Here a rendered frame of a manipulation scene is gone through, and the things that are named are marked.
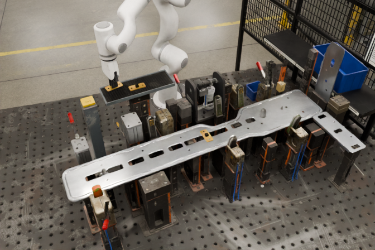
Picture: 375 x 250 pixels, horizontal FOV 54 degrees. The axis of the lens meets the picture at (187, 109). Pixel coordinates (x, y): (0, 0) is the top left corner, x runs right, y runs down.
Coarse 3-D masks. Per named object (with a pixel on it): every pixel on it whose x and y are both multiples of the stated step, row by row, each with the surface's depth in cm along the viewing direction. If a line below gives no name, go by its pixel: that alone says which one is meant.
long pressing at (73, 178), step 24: (288, 96) 207; (240, 120) 193; (264, 120) 193; (288, 120) 193; (144, 144) 179; (168, 144) 180; (192, 144) 180; (216, 144) 180; (72, 168) 168; (96, 168) 168; (144, 168) 168; (72, 192) 158
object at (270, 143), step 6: (264, 138) 184; (270, 138) 184; (264, 144) 184; (270, 144) 181; (276, 144) 181; (264, 150) 186; (270, 150) 181; (264, 156) 187; (270, 156) 184; (264, 162) 190; (270, 162) 187; (258, 168) 197; (264, 168) 192; (270, 168) 193; (258, 174) 199; (264, 174) 194; (258, 180) 200; (264, 180) 198; (270, 180) 200
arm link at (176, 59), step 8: (168, 48) 208; (176, 48) 209; (160, 56) 210; (168, 56) 207; (176, 56) 205; (184, 56) 207; (168, 64) 209; (176, 64) 206; (184, 64) 208; (168, 72) 214; (176, 72) 212
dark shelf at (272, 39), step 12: (264, 36) 251; (276, 36) 251; (288, 36) 251; (276, 48) 242; (288, 48) 240; (300, 48) 240; (312, 48) 240; (300, 60) 229; (348, 96) 203; (360, 96) 203; (372, 96) 203; (348, 108) 199; (360, 108) 195; (372, 108) 195
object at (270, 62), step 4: (268, 60) 196; (272, 60) 196; (268, 64) 195; (272, 64) 193; (268, 68) 197; (272, 68) 198; (268, 72) 198; (272, 72) 200; (268, 76) 201; (272, 76) 201; (268, 80) 203
